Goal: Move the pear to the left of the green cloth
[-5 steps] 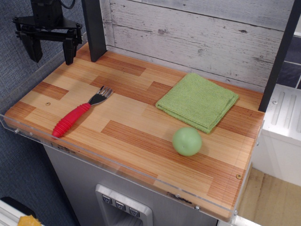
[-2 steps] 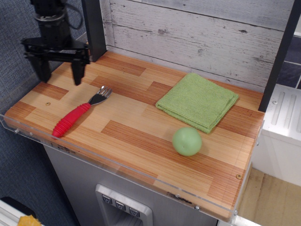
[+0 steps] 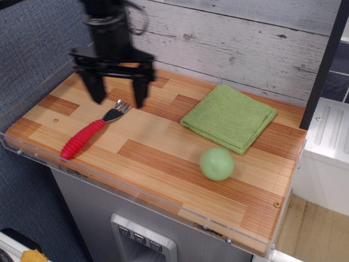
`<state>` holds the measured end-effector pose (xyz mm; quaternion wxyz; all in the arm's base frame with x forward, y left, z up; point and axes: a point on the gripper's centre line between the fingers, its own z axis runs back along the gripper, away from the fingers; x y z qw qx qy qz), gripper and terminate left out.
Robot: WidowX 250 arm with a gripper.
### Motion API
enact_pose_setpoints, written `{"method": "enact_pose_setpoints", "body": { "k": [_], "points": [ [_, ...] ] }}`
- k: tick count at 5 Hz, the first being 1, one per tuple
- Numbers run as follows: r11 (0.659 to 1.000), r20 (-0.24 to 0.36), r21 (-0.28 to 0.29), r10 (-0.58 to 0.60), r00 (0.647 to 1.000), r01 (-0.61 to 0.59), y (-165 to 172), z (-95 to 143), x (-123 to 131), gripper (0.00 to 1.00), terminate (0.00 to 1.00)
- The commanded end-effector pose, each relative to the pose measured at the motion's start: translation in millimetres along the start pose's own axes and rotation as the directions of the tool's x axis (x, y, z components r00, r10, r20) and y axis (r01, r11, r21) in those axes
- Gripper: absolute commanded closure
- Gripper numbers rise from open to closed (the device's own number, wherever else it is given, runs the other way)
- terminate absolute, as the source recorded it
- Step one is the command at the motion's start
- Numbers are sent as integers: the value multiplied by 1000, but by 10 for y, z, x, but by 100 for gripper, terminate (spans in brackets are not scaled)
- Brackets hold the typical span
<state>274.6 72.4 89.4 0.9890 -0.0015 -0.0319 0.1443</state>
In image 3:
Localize black white object at corner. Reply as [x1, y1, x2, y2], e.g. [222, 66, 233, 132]
[1, 228, 42, 261]

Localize grey toy fridge cabinet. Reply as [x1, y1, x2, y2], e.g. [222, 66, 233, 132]
[52, 169, 252, 261]

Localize black cable loop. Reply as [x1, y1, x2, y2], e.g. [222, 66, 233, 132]
[124, 0, 149, 36]

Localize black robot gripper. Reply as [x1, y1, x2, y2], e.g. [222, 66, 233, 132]
[70, 16, 155, 109]

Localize yellow object at corner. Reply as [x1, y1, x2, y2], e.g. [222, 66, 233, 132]
[20, 249, 49, 262]

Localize red handled metal fork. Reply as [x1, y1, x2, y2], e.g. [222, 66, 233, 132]
[61, 99, 131, 159]

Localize white toy sink counter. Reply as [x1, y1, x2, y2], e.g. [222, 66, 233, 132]
[291, 98, 348, 215]

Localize green folded cloth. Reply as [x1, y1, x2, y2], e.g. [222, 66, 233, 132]
[180, 85, 277, 155]

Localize right black vertical post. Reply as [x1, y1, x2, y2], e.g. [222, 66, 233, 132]
[299, 0, 348, 130]

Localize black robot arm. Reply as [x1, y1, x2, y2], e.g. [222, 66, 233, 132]
[70, 1, 155, 108]

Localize green ball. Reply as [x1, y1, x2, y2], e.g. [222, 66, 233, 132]
[199, 147, 234, 181]

